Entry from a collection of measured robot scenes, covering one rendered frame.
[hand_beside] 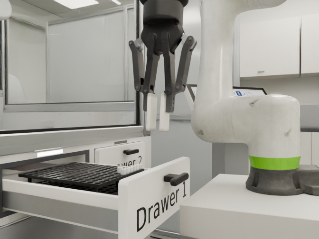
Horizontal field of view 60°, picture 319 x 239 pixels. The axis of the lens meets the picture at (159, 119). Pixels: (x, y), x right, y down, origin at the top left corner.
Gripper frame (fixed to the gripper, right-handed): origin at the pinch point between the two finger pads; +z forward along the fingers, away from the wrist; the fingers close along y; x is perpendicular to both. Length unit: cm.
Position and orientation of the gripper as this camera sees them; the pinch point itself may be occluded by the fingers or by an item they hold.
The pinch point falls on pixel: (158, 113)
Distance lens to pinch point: 51.5
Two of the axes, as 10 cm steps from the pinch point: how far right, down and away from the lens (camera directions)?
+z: -0.5, 10.0, 0.0
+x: 4.0, 0.2, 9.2
